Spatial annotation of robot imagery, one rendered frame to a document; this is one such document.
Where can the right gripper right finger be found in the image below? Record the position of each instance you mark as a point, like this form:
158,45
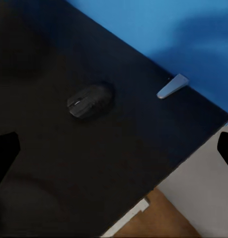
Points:
223,145

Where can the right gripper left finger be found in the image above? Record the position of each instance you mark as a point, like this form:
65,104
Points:
9,149

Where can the desk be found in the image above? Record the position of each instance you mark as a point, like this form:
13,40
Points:
86,178

